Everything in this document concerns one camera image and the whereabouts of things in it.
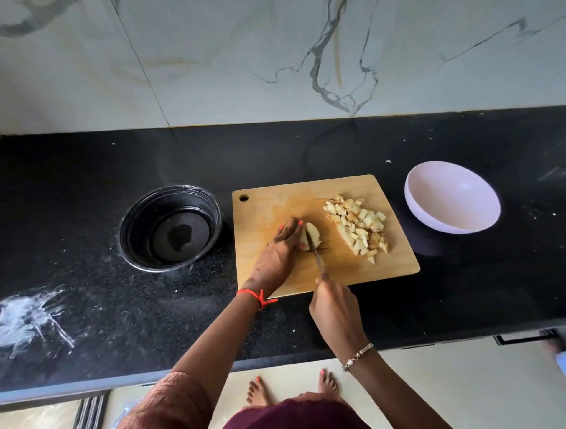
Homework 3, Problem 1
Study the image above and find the person's left hand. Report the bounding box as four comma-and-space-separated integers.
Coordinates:
242, 219, 306, 299

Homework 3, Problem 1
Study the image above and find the pale peeled vegetable chunk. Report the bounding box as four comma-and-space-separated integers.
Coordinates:
297, 222, 323, 253

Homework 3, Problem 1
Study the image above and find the ribbed metal cabinet handle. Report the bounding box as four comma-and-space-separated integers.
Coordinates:
73, 393, 109, 429

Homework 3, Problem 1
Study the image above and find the steel kitchen knife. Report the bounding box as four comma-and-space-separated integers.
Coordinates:
306, 225, 331, 282

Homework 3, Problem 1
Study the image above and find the red thread wristband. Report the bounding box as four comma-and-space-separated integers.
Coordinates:
236, 288, 279, 312

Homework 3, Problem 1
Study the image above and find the beaded metal bracelet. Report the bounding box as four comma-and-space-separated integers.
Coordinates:
341, 343, 375, 372

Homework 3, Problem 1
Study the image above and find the wooden cutting board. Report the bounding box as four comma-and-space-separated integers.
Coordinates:
232, 174, 421, 300

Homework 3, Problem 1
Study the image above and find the person's right foot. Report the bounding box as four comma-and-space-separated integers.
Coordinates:
318, 369, 339, 397

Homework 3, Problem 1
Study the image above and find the person's left foot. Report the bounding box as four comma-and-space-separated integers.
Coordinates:
246, 376, 272, 407

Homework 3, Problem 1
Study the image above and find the person's right hand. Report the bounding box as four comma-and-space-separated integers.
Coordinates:
308, 274, 372, 361

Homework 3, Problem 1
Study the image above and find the person's right forearm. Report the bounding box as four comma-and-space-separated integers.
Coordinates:
344, 347, 457, 429

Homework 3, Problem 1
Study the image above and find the maroon garment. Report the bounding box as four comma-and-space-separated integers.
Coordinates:
223, 392, 373, 429

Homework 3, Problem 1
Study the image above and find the pile of diced pale pieces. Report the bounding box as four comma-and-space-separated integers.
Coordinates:
324, 194, 391, 266

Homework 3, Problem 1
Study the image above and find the white round bowl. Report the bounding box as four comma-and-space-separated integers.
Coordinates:
404, 161, 501, 235

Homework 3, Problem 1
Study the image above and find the person's left forearm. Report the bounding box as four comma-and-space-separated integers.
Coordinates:
170, 292, 267, 400

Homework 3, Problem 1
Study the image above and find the black round bowl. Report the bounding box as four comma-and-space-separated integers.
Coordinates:
119, 185, 223, 272

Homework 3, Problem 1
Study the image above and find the pink knitted sleeve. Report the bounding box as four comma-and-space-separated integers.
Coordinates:
117, 371, 213, 429

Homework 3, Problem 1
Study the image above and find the person's foot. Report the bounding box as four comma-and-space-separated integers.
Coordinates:
318, 369, 339, 397
246, 376, 272, 407

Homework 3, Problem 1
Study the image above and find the black cabinet handle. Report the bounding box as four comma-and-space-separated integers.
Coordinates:
494, 329, 559, 347

